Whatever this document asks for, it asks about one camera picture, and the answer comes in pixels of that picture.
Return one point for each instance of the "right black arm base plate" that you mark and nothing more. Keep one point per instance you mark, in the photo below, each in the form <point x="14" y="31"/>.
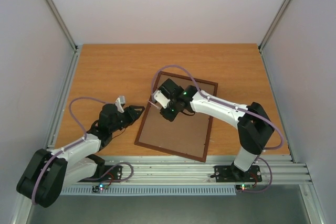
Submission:
<point x="225" y="174"/>

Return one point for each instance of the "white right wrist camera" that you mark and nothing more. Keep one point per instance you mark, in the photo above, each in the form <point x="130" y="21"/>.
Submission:
<point x="161" y="99"/>

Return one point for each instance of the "aluminium rail base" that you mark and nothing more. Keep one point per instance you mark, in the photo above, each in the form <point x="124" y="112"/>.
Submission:
<point x="174" y="170"/>

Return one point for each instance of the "small circuit board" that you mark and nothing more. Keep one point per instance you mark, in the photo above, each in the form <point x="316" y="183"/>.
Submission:
<point x="101" y="188"/>
<point x="244" y="187"/>

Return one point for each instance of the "right aluminium corner post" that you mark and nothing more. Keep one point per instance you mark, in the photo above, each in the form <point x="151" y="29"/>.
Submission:
<point x="276" y="20"/>

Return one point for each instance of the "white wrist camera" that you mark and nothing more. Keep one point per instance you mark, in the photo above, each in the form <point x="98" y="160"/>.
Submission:
<point x="161" y="99"/>
<point x="120" y="103"/>

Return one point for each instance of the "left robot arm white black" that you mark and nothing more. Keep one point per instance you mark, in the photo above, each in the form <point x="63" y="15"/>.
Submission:
<point x="49" y="172"/>

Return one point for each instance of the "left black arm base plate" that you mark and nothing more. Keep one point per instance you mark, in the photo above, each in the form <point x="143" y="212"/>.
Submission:
<point x="105" y="173"/>

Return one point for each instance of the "aluminium corner post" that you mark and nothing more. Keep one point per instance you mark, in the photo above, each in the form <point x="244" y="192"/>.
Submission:
<point x="276" y="20"/>
<point x="61" y="23"/>

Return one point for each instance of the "brown wooden picture frame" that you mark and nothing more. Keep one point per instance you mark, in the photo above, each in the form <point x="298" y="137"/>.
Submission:
<point x="210" y="129"/>

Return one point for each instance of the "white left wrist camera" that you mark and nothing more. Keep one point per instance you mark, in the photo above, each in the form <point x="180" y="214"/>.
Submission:
<point x="120" y="103"/>

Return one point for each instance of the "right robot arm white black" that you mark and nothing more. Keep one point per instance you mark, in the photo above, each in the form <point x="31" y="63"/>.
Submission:
<point x="251" y="121"/>

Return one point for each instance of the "left aluminium corner post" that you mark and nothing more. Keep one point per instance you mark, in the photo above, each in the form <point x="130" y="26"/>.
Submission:
<point x="61" y="23"/>

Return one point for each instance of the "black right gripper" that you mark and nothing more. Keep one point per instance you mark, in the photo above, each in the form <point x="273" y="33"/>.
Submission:
<point x="163" y="109"/>

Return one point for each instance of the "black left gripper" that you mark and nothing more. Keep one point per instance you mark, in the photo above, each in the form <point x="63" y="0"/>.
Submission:
<point x="133" y="119"/>

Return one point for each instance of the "left small circuit board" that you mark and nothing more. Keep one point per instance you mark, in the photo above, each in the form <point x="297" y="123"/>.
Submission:
<point x="101" y="188"/>

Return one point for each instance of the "right small circuit board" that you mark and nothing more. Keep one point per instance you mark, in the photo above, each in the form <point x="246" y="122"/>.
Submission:
<point x="244" y="187"/>

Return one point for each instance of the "grey slotted cable duct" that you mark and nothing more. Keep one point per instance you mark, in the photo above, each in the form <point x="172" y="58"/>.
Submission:
<point x="150" y="190"/>

